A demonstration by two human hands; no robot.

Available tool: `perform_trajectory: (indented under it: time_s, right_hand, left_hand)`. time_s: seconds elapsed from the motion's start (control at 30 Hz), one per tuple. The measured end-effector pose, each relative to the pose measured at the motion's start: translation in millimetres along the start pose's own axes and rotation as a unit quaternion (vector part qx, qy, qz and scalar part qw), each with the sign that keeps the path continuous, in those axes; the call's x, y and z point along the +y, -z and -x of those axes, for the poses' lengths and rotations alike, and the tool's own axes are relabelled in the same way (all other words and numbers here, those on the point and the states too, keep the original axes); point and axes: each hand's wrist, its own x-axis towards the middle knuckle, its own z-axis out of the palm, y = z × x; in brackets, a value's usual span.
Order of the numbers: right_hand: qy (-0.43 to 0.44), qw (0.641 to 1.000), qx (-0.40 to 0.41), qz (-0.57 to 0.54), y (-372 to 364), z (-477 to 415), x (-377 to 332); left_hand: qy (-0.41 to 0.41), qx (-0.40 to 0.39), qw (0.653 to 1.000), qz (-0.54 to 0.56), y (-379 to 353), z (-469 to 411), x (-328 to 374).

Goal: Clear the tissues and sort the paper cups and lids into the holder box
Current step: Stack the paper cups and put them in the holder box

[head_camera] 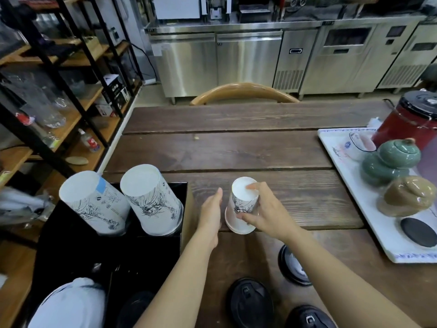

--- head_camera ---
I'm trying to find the stainless steel ice machine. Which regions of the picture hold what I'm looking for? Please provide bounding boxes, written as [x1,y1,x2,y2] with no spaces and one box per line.
[299,15,428,101]

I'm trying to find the black round coaster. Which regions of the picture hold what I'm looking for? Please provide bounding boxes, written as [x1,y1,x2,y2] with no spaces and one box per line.
[400,217,437,248]

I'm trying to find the black cup organizer box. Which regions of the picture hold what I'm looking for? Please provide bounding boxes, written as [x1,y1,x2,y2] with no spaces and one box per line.
[20,182,189,328]

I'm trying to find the white rectangular tray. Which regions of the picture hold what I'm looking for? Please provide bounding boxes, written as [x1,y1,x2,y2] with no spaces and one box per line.
[318,127,437,264]

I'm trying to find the person's left hand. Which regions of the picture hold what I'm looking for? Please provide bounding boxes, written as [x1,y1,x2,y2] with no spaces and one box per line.
[196,187,223,250]

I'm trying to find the black and wood shelf rack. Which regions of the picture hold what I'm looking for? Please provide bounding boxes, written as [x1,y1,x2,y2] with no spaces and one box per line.
[0,0,144,250]

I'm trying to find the black plastic cup lid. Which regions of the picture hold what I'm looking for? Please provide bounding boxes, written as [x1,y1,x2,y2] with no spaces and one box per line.
[285,305,337,328]
[227,277,274,328]
[278,244,313,287]

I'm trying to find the clear bottle with red label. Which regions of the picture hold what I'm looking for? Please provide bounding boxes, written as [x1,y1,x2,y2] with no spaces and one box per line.
[77,128,100,153]

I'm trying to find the wooden chair back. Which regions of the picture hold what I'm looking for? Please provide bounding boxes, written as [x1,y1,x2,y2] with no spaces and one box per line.
[189,82,300,106]

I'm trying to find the stainless steel cabinet unit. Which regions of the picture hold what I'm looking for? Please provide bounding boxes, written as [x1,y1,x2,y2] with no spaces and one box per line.
[376,21,437,95]

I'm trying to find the person's left forearm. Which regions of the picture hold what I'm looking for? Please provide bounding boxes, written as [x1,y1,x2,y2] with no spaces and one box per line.
[134,236,219,328]

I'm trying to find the large printed paper cup stack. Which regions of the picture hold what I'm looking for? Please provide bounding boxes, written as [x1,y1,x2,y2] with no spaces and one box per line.
[59,171,131,236]
[27,277,107,328]
[120,164,184,237]

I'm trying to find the stainless steel undercounter fridge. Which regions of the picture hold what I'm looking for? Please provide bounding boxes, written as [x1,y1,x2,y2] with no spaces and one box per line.
[145,20,322,105]

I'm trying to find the red canister with black lid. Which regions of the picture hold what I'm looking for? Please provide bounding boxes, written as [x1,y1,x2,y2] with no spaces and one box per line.
[371,90,437,151]

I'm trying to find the small printed paper cup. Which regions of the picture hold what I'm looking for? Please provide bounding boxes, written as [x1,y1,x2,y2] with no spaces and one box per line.
[224,176,261,235]

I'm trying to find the person's right hand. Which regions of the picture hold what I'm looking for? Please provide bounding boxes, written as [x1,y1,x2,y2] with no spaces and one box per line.
[236,182,302,243]

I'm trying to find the person's right forearm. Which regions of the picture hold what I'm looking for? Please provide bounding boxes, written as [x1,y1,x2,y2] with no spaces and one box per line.
[284,231,421,328]

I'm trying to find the green ceramic lidded jar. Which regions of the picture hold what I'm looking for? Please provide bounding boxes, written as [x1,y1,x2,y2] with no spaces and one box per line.
[361,138,422,187]

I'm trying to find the bagged clear plastic cups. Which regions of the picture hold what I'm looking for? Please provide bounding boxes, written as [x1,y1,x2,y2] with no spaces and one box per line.
[0,70,67,130]

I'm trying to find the brown ceramic jar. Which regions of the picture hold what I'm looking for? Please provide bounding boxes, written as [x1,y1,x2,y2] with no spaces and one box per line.
[377,175,437,218]

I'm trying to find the white ceramic tea cup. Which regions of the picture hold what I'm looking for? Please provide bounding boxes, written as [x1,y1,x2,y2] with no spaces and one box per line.
[348,130,377,162]

